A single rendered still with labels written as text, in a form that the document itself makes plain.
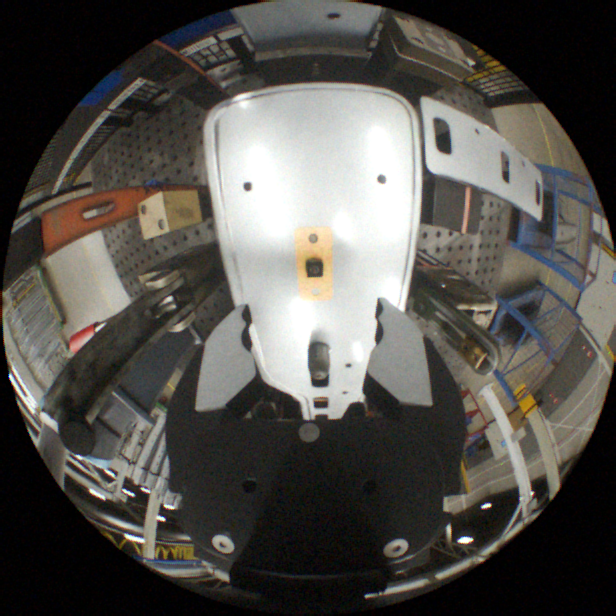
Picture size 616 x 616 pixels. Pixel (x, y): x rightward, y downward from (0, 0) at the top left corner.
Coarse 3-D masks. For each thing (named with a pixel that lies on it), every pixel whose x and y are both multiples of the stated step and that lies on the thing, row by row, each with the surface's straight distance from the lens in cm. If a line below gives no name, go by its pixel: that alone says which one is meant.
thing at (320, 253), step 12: (300, 228) 18; (312, 228) 18; (324, 228) 18; (300, 240) 18; (324, 240) 18; (300, 252) 19; (312, 252) 19; (324, 252) 19; (300, 264) 19; (312, 264) 18; (324, 264) 19; (300, 276) 19; (312, 276) 18; (324, 276) 19; (300, 288) 20; (312, 288) 20; (324, 288) 20; (312, 300) 21; (324, 300) 21
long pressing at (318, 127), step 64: (256, 128) 21; (320, 128) 20; (384, 128) 21; (256, 192) 19; (320, 192) 18; (384, 192) 20; (256, 256) 20; (384, 256) 20; (256, 320) 24; (320, 320) 23
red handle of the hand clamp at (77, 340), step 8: (168, 296) 19; (176, 296) 20; (160, 304) 19; (168, 304) 19; (176, 304) 19; (152, 312) 20; (160, 312) 20; (104, 320) 23; (88, 328) 24; (96, 328) 23; (72, 336) 27; (80, 336) 25; (88, 336) 24; (72, 344) 26; (80, 344) 25
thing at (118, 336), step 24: (168, 288) 18; (120, 312) 18; (144, 312) 18; (168, 312) 20; (96, 336) 17; (120, 336) 17; (144, 336) 18; (72, 360) 17; (96, 360) 17; (120, 360) 18; (72, 384) 16; (96, 384) 17; (48, 408) 16; (72, 408) 16; (96, 408) 17; (72, 432) 14
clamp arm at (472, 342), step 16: (432, 288) 27; (416, 304) 26; (432, 304) 24; (448, 304) 24; (432, 320) 25; (448, 320) 23; (464, 320) 22; (448, 336) 23; (464, 336) 22; (480, 336) 21; (464, 352) 22; (480, 352) 21; (496, 352) 21; (480, 368) 22
